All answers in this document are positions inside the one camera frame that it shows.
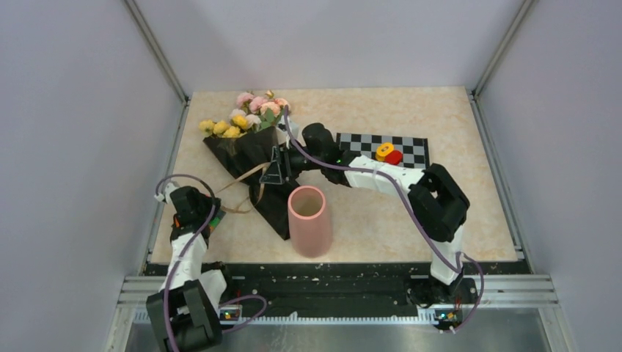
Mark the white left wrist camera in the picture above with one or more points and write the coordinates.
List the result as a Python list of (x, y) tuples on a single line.
[(163, 195)]

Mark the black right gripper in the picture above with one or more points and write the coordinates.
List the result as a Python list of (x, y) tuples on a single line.
[(273, 174)]

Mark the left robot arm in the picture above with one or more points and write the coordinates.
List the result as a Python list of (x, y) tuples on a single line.
[(184, 313)]

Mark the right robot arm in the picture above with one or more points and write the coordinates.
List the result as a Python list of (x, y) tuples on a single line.
[(435, 202)]

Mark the red toy block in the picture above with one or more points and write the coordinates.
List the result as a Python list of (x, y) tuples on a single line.
[(395, 157)]

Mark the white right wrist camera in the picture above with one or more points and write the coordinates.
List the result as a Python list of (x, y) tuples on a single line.
[(287, 130)]

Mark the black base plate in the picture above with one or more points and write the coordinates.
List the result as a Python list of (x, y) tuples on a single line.
[(342, 290)]

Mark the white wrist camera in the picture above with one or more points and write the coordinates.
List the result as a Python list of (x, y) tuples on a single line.
[(163, 195), (287, 130)]

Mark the aluminium frame rail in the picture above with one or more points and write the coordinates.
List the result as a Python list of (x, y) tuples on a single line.
[(157, 53)]

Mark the pink vase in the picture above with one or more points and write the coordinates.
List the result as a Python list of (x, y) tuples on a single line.
[(309, 222)]

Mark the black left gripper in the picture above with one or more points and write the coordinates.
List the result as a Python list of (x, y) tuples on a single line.
[(217, 202)]

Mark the green toy brick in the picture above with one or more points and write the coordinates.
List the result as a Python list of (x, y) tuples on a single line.
[(213, 224)]

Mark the yellow toy block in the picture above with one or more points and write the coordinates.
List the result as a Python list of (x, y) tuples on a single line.
[(383, 151)]

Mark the flower bouquet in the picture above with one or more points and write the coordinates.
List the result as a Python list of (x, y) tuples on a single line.
[(242, 143)]

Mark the black white chessboard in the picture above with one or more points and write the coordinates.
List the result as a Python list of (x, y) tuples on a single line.
[(415, 150)]

